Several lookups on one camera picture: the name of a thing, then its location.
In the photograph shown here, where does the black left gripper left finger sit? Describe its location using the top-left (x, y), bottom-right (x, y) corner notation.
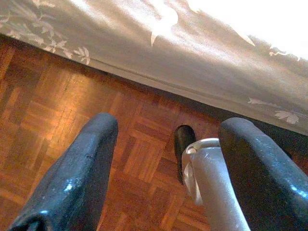
top-left (7, 112), bottom-right (119, 231)

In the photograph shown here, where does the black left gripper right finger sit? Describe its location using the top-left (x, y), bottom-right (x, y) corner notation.
top-left (218, 117), bottom-right (308, 231)

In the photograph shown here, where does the silver robot left leg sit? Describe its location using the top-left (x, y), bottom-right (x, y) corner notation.
top-left (181, 138), bottom-right (252, 231)

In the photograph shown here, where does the black robot left foot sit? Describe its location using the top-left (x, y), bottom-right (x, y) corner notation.
top-left (174, 124), bottom-right (197, 186)

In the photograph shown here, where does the beige floral bedspread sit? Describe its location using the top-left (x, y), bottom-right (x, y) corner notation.
top-left (0, 0), bottom-right (308, 137)

